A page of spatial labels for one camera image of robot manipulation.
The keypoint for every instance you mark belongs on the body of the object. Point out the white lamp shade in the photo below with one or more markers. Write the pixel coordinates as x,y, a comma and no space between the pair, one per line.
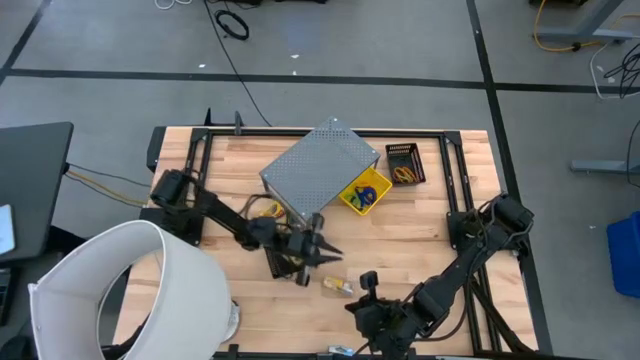
195,300

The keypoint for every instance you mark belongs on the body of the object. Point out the white flat device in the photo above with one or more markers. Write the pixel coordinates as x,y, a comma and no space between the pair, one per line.
5,230

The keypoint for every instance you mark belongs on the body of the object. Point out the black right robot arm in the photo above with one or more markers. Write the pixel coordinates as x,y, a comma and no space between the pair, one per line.
465,265

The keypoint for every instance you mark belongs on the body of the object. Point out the blue plastic bin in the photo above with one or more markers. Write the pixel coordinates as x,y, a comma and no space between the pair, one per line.
625,255

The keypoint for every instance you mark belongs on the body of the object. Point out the grey desk foot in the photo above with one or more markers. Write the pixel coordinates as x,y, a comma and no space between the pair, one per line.
600,166

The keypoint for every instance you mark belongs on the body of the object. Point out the green coil wristband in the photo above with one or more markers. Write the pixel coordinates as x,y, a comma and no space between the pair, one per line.
355,199

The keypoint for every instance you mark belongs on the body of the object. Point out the blue coil wristband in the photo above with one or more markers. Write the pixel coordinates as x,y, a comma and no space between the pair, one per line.
370,192

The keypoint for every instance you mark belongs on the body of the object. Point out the yellow plastic basket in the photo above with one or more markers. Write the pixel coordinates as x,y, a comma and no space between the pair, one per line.
377,181

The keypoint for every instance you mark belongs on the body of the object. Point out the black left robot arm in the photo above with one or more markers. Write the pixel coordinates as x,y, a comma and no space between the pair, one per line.
220,215

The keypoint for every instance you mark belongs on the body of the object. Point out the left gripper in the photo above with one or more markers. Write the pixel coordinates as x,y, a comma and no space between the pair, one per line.
302,247

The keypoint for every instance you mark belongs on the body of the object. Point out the orange rubber band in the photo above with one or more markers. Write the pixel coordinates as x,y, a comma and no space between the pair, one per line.
400,175
411,176

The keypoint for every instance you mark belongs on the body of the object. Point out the black desk top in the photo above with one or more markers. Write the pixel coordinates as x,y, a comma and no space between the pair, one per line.
35,190

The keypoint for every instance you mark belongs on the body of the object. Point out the grey desk base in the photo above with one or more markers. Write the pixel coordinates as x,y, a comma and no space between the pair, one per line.
580,34

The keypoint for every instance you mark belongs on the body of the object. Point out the narrow black plastic basket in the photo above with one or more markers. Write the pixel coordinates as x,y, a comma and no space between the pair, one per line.
402,155

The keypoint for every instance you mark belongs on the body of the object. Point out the grey perforated metal shelf riser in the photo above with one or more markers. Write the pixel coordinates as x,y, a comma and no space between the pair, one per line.
315,170

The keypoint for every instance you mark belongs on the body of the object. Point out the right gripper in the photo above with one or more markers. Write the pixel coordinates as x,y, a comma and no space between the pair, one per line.
385,322

